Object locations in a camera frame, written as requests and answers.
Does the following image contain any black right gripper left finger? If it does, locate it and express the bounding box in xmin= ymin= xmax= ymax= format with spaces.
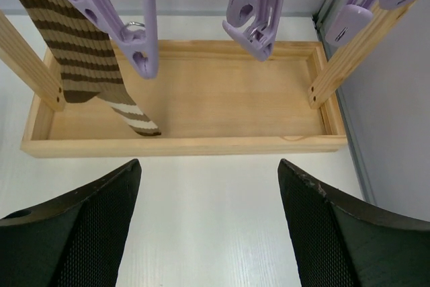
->
xmin=1 ymin=159 xmax=142 ymax=286

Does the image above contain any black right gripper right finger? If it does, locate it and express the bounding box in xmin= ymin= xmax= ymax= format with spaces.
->
xmin=277 ymin=159 xmax=429 ymax=286

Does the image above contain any wooden hanger rack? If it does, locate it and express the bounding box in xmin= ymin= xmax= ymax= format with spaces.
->
xmin=1 ymin=0 xmax=416 ymax=158

